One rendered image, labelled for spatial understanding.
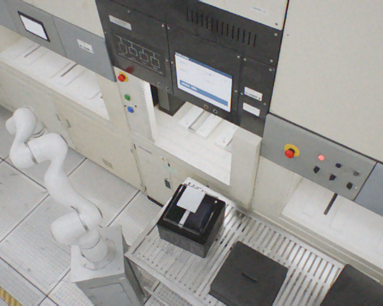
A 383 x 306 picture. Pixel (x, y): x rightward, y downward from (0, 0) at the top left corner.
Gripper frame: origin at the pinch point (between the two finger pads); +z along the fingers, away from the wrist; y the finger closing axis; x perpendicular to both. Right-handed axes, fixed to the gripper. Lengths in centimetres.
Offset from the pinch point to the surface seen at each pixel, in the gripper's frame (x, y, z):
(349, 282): -143, 92, 0
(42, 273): -16, -44, 101
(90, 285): -70, -11, 37
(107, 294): -72, -6, 54
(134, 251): -69, 18, 26
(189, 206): -78, 49, -7
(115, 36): -9, 52, -60
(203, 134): -31, 85, 11
